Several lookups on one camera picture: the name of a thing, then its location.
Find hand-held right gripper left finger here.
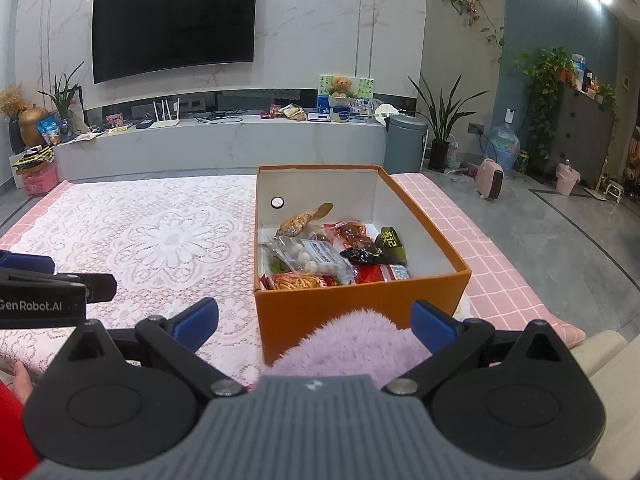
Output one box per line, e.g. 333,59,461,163
67,297,246,401

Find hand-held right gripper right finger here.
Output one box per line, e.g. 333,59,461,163
382,300,571,396

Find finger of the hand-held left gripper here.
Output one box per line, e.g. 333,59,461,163
55,274,117,303
0,253,56,273

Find orange cardboard box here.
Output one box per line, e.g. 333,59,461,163
254,164,472,367

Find black snack packet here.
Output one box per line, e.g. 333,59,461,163
340,245,386,266

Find orange stick snack packet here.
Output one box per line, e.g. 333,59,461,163
270,272,326,291

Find clear packet white label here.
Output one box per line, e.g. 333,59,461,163
260,235,356,286

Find person's left hand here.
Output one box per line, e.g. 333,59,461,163
15,362,33,403

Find white lace tablecloth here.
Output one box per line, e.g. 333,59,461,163
0,175,266,386

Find pink plastic crate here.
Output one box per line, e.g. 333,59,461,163
21,165,60,196

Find fluffy plush cloth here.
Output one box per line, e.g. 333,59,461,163
272,309,433,391

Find yellow black packets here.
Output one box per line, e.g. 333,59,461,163
12,146,56,168

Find red clothing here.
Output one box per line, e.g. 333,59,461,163
0,380,38,476

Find blue snack bag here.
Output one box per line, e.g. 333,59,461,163
36,115,62,145

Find gold vase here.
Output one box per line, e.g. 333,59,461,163
17,105,51,148

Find pink space heater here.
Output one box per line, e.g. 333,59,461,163
475,158,507,202

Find dried flower bunch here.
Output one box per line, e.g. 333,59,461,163
0,84,26,118

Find slender green houseplant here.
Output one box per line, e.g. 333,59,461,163
37,62,86,133

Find potted plant black pot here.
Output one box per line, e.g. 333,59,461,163
407,74,488,173

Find grey marble television console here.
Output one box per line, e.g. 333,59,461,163
54,110,388,183

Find grey trash bin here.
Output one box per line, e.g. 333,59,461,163
385,114,429,173

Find beige cushion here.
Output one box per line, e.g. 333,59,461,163
565,330,640,461

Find pink bucket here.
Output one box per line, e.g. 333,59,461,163
556,162,581,196

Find pile of snack bags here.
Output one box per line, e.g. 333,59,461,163
260,104,307,122

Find grey drawer cabinet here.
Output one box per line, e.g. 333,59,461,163
530,82,616,186

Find teddy bear gift box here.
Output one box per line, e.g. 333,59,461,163
319,74,376,101

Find trailing ivy plant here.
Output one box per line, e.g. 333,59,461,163
512,47,576,161

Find hanging vine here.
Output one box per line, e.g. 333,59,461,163
439,0,505,63

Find white wireless router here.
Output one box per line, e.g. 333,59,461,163
150,100,182,128

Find black cables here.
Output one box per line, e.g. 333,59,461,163
195,109,246,123

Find black wall television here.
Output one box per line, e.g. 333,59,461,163
91,0,259,85

